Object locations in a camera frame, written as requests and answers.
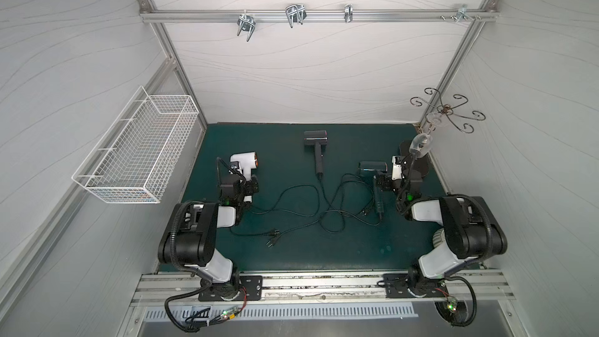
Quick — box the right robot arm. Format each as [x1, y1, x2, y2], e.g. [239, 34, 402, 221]
[374, 155, 508, 297]

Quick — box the green hair dryer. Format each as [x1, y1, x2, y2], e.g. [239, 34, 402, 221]
[358, 161, 388, 220]

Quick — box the white hair dryer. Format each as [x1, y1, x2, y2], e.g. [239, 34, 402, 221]
[229, 152, 259, 204]

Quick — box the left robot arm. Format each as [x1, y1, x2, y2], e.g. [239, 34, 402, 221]
[158, 155, 258, 297]

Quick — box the grey dryer black cord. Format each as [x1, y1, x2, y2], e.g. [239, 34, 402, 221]
[317, 174, 375, 226]

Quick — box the white slotted cable duct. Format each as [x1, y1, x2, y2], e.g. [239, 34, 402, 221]
[143, 302, 419, 322]

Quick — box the metal hook clamp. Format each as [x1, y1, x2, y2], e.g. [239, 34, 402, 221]
[440, 5, 482, 23]
[344, 4, 353, 23]
[285, 4, 307, 28]
[236, 13, 256, 42]

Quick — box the aluminium top rail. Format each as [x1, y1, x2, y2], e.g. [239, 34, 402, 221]
[140, 7, 500, 23]

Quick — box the green dryer black cord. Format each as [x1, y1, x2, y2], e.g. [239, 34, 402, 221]
[320, 172, 385, 234]

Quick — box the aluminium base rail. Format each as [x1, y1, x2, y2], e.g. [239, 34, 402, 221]
[130, 268, 516, 307]

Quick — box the black ornate jewelry stand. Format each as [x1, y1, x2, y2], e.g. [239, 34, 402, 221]
[401, 87, 487, 179]

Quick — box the white wire basket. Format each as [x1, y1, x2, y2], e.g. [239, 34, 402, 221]
[71, 87, 199, 204]

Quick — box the grey hair dryer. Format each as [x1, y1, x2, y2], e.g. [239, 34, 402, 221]
[304, 129, 328, 179]

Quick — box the green table mat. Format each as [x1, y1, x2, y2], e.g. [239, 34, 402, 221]
[183, 123, 438, 271]

